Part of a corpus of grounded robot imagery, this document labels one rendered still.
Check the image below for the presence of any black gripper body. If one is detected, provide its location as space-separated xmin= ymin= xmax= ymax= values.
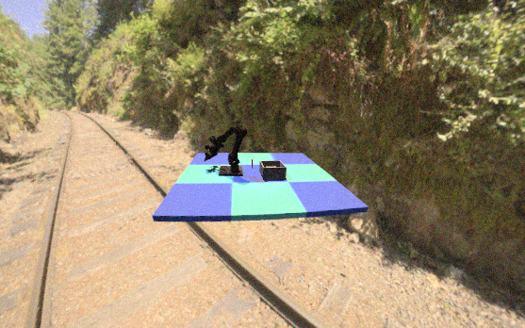
xmin=205 ymin=146 xmax=219 ymax=158

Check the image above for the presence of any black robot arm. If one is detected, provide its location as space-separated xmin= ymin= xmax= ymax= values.
xmin=205 ymin=126 xmax=247 ymax=172

